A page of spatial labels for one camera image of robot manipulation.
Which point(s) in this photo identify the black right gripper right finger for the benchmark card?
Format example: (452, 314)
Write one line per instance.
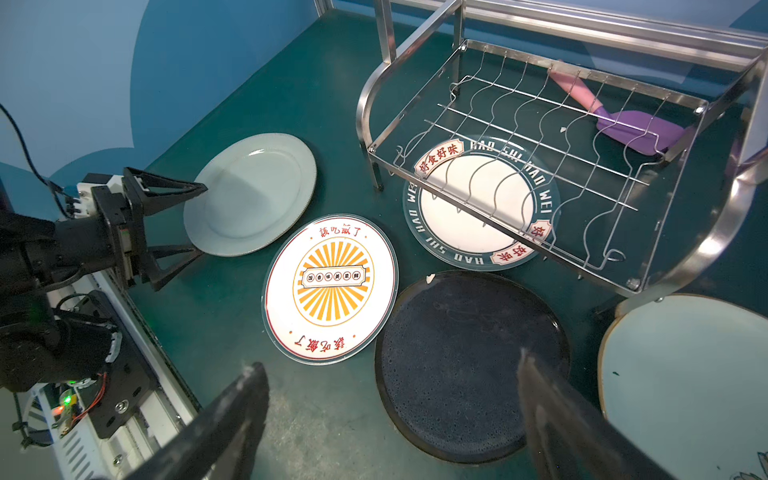
(567, 437)

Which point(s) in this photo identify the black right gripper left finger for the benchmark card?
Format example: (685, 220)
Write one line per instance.
(222, 441)

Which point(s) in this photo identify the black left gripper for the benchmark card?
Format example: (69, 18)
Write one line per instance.
(143, 194)

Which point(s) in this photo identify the plain pale green plate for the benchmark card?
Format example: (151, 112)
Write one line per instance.
(257, 189)

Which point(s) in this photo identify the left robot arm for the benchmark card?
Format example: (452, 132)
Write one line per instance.
(43, 344)

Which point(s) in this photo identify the stainless steel dish rack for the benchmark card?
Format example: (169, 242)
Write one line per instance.
(691, 220)

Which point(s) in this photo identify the light green flower plate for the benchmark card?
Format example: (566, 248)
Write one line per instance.
(685, 380)

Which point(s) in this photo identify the dark blue speckled plate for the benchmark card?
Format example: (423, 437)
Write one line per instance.
(446, 363)

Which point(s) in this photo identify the orange sunburst plate flat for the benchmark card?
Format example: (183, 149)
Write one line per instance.
(330, 289)

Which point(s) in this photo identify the green rim lettered plate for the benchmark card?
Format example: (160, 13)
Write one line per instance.
(498, 177)

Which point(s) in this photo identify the pink purple silicone spatula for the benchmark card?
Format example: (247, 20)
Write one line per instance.
(640, 131)

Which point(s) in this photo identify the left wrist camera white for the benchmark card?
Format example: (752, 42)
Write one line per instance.
(85, 205)

